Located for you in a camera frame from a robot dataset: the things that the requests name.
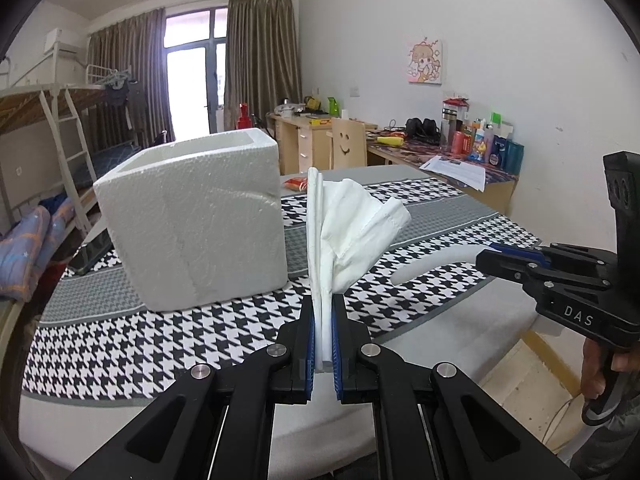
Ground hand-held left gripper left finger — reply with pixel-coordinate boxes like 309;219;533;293
65;292;317;480

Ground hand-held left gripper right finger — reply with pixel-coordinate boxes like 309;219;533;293
330;292;582;480

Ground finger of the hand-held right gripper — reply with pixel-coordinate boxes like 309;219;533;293
475;250;615;292
487;241;619;274

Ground light grey sock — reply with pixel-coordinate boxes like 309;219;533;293
392;245;482;286

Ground white towel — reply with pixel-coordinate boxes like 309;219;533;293
305;167;412;374

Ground white foam box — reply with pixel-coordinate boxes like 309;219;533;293
93;128;290;313

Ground person's right hand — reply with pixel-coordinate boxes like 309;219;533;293
580;339;638;412

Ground white printed papers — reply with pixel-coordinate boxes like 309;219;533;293
418;154;487;192

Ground houndstooth blanket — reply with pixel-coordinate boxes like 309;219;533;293
22;164;544;402

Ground group of toiletry bottles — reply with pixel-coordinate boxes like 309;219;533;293
439;94;526;171

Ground person's grey clothing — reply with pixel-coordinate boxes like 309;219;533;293
569;395;640;480

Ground black headphones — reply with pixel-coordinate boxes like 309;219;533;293
404;117;441;139

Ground wooden smiley chair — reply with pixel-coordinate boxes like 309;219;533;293
330;117;369;170

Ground wooden desk with drawers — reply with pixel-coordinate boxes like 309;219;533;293
267;112;379;176

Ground black smartphone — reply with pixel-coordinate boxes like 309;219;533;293
67;234;114;275

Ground blue checked mattress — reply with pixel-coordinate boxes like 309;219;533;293
89;142;144;182

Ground brown curtain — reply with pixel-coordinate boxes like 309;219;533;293
87;7;174;144
223;0;304;132

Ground glass balcony door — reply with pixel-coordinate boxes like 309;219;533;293
162;7;231;142

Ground blue orange quilt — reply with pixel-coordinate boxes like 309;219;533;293
0;194;77;302

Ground white bunk ladder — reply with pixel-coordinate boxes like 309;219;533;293
39;87;99;235

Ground dark hanging clothes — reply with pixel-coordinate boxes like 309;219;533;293
104;77;146;127

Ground metal bunk bed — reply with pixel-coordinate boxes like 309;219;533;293
0;61;147;241

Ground white air conditioner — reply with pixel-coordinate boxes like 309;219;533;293
43;28;84;56

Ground cartoon wall poster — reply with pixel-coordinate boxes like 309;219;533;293
407;35;445;85

